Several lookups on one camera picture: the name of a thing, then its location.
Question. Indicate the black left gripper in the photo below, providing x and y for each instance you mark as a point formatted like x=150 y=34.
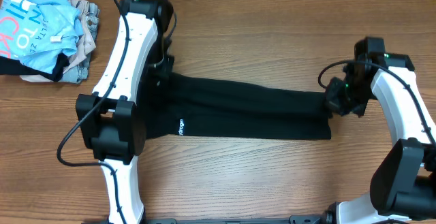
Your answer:
x=163 y=66

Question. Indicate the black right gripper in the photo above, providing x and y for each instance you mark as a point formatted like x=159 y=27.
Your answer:
x=336 y=100

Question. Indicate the black t-shirt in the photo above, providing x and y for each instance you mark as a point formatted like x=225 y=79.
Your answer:
x=185 y=106

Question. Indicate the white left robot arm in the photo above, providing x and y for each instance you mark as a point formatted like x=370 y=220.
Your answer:
x=111 y=123

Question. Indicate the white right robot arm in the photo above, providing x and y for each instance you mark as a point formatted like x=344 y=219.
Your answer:
x=402 y=189

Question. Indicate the beige garment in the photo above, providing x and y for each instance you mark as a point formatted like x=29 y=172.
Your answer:
x=83 y=40

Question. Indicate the denim jeans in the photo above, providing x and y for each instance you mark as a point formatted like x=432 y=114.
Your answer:
x=85 y=60

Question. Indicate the black garment in pile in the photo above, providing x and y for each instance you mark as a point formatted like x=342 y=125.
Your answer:
x=15 y=68

